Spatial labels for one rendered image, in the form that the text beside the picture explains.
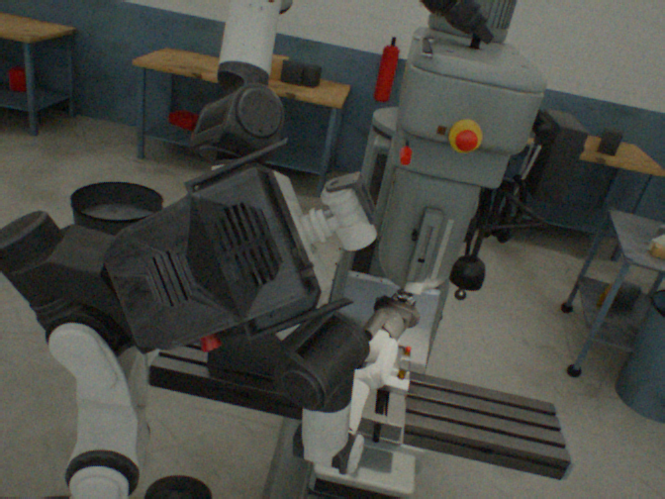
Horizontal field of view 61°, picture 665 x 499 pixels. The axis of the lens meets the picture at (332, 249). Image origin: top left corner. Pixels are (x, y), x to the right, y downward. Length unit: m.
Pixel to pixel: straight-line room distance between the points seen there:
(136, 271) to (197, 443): 1.87
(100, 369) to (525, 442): 1.16
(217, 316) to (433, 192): 0.64
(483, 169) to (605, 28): 4.58
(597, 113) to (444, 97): 4.83
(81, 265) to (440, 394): 1.14
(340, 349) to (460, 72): 0.54
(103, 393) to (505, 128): 0.88
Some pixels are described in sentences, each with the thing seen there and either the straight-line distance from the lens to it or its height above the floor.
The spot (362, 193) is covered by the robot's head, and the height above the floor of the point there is 1.68.
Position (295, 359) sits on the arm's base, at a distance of 0.91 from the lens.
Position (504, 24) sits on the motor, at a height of 1.93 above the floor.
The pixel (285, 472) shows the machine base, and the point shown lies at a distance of 2.39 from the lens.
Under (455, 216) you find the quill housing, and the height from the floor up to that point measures 1.54.
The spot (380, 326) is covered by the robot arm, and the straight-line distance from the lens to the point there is 1.33.
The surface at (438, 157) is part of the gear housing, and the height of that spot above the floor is 1.68.
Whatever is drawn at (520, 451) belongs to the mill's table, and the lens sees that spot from 1.73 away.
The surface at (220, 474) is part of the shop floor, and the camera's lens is 2.61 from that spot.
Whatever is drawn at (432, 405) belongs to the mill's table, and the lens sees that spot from 1.73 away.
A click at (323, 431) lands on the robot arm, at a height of 1.27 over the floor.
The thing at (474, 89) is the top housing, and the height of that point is 1.84.
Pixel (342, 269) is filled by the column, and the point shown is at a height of 1.06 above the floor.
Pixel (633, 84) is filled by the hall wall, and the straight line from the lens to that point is 5.94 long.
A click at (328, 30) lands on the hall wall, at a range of 5.58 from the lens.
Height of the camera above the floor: 2.04
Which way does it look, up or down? 28 degrees down
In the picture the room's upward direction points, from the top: 11 degrees clockwise
